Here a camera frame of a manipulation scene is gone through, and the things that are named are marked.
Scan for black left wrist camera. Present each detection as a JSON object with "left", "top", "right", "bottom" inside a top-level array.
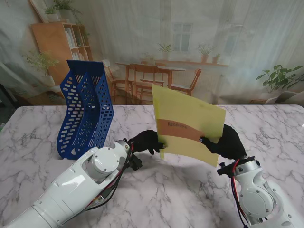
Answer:
[{"left": 129, "top": 154, "right": 143, "bottom": 171}]

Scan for pink paper receipt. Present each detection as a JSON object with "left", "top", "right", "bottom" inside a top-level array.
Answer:
[{"left": 157, "top": 118, "right": 205, "bottom": 143}]

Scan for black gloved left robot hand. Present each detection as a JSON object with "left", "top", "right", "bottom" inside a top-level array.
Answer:
[{"left": 129, "top": 130, "right": 167, "bottom": 155}]

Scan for arm red black wires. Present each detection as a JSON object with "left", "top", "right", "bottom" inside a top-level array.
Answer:
[
  {"left": 230, "top": 159, "right": 250, "bottom": 228},
  {"left": 94, "top": 140, "right": 133, "bottom": 205}
]

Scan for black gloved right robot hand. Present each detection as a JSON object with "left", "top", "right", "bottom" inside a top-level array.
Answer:
[{"left": 199, "top": 124, "right": 247, "bottom": 162}]

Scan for left arm red black wires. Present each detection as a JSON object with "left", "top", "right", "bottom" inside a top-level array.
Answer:
[{"left": 94, "top": 140, "right": 133, "bottom": 205}]

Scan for right arm red black wires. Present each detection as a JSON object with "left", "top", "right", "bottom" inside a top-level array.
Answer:
[{"left": 230, "top": 159, "right": 250, "bottom": 228}]

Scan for printed room scene backdrop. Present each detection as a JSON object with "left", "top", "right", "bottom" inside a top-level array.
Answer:
[{"left": 0, "top": 0, "right": 304, "bottom": 106}]

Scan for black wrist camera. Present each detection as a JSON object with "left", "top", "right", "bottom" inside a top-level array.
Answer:
[
  {"left": 216, "top": 162, "right": 235, "bottom": 177},
  {"left": 129, "top": 154, "right": 143, "bottom": 171}
]

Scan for black left camera cable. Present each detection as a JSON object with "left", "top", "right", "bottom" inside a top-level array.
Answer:
[{"left": 85, "top": 163, "right": 130, "bottom": 211}]

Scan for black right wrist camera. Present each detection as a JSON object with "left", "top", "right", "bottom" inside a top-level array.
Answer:
[{"left": 216, "top": 162, "right": 235, "bottom": 177}]

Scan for yellow-green translucent file folder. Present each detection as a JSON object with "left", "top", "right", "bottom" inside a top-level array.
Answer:
[{"left": 151, "top": 83, "right": 227, "bottom": 168}]

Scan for blue perforated file rack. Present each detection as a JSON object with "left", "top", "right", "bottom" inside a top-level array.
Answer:
[{"left": 56, "top": 59, "right": 115, "bottom": 160}]

